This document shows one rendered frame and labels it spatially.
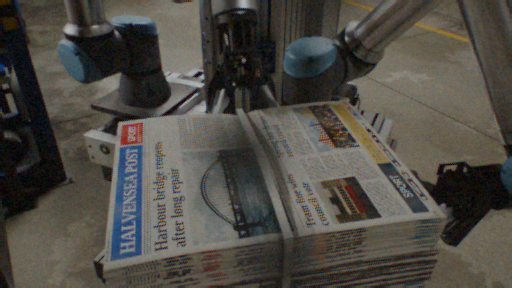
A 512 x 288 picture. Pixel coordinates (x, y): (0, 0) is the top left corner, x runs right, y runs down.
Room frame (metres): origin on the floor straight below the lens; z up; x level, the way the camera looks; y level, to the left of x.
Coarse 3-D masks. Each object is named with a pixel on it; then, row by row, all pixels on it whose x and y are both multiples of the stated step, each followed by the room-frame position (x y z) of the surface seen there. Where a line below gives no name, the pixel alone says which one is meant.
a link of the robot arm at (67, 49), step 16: (64, 0) 1.00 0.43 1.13; (80, 0) 0.98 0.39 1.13; (96, 0) 1.00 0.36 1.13; (80, 16) 0.98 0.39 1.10; (96, 16) 1.00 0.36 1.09; (64, 32) 1.00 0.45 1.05; (80, 32) 0.97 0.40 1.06; (96, 32) 0.98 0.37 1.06; (112, 32) 1.02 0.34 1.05; (64, 48) 0.97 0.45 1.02; (80, 48) 0.96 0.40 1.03; (96, 48) 0.98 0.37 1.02; (112, 48) 1.01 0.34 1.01; (64, 64) 1.00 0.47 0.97; (80, 64) 0.95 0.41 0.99; (96, 64) 0.97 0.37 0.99; (112, 64) 1.00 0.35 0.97; (128, 64) 1.04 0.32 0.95; (80, 80) 0.97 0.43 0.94; (96, 80) 0.98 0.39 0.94
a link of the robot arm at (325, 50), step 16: (288, 48) 0.94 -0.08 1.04; (304, 48) 0.92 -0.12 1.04; (320, 48) 0.91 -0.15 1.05; (336, 48) 0.93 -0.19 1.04; (288, 64) 0.90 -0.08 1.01; (304, 64) 0.88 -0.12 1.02; (320, 64) 0.87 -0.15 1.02; (336, 64) 0.91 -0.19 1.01; (288, 80) 0.90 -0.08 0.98; (304, 80) 0.87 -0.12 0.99; (320, 80) 0.87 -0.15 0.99; (336, 80) 0.91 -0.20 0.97; (288, 96) 0.90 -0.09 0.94; (304, 96) 0.87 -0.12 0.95; (320, 96) 0.88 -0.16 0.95
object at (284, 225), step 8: (240, 112) 0.58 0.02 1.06; (248, 128) 0.52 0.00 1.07; (256, 136) 0.50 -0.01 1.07; (256, 144) 0.48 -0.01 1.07; (256, 152) 0.46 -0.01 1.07; (264, 160) 0.44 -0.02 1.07; (264, 168) 0.42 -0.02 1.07; (264, 176) 0.41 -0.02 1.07; (272, 184) 0.39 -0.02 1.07; (272, 192) 0.38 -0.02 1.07; (272, 200) 0.37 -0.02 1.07; (280, 208) 0.36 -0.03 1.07; (280, 216) 0.35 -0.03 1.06; (280, 224) 0.33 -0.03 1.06; (288, 224) 0.33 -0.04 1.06; (288, 232) 0.32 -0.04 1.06
